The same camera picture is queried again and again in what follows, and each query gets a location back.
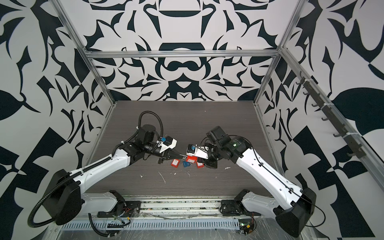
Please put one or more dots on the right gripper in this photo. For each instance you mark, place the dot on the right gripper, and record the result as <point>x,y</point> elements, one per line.
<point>208,162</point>

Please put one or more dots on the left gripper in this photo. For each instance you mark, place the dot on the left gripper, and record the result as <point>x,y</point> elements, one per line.
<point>170,156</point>

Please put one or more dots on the red padlock long shackle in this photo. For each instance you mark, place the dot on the red padlock long shackle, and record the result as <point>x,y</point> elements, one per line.
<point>175,163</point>

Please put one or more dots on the blue padlock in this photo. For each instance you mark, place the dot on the blue padlock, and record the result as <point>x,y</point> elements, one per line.
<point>186,164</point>

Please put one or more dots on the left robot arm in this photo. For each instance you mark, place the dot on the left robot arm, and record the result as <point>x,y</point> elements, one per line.
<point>65,196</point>

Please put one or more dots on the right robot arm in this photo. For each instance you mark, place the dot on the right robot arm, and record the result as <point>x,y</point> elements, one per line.
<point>290,205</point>

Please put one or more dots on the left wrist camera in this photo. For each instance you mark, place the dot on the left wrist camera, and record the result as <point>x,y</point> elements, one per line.
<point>166,143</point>

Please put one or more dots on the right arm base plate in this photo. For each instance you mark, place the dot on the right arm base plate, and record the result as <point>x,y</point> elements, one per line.
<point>235,208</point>

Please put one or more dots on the white cable duct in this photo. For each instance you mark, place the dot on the white cable duct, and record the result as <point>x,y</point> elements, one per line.
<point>175,224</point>

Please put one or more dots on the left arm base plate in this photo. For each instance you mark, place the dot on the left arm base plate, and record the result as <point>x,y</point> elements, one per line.
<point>122,210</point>

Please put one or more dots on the wall hook rack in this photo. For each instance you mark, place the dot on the wall hook rack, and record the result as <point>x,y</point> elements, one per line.
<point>333,115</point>

